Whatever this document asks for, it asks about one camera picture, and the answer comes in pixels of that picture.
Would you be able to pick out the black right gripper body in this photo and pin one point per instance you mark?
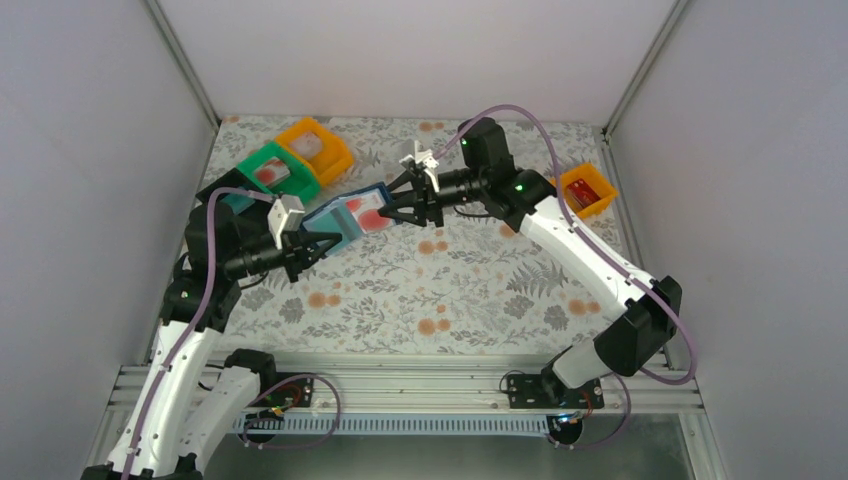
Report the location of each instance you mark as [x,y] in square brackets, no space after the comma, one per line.
[427,198]

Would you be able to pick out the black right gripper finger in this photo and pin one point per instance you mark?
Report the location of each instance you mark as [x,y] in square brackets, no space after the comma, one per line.
[406,183]
[401,213]

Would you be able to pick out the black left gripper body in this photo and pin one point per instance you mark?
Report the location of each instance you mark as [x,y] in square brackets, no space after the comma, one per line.
[291,254]

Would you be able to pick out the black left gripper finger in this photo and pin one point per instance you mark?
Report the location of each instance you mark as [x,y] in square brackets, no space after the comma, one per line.
[310,257]
[322,240]

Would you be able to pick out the red circle white card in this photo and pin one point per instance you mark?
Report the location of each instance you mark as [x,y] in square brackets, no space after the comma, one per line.
[365,210]

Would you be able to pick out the blue leather card holder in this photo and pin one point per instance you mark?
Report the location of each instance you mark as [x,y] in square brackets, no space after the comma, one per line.
[333,216]

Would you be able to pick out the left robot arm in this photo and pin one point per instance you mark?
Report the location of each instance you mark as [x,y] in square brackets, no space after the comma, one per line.
[167,436]

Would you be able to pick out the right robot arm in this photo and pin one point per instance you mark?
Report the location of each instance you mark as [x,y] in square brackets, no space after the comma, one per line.
[642,308]

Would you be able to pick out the red circle card in green bin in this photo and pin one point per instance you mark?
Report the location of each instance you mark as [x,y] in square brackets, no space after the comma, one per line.
[272,172]

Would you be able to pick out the teal card in black bin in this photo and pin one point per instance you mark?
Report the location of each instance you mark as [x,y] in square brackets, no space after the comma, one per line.
[239,203]

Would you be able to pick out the pale floral card in orange bin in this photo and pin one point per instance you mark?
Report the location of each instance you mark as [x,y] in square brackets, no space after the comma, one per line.
[308,145]

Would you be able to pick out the red card in right bin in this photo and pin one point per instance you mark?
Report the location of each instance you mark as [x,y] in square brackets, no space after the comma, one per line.
[581,194]

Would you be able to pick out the green plastic bin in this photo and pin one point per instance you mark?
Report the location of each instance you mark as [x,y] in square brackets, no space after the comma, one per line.
[301,182]

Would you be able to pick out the black plastic bin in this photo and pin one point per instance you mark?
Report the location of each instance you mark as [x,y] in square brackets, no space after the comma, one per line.
[235,179]

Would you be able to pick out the orange plastic bin right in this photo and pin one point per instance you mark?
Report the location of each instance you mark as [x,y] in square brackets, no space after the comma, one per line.
[597,181]

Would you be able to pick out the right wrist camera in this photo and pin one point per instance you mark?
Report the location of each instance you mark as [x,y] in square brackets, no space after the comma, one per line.
[415,159]

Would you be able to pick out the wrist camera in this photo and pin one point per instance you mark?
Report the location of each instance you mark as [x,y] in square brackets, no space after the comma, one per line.
[286,214]
[415,159]

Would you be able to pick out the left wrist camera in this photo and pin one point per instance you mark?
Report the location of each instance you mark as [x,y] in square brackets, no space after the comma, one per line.
[286,214]

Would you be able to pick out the aluminium rail frame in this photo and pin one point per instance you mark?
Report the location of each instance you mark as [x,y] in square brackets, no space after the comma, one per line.
[465,384]

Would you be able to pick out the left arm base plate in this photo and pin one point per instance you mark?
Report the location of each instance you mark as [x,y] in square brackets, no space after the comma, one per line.
[292,390]

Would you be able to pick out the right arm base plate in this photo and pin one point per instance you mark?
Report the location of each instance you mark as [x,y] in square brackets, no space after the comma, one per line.
[534,392]

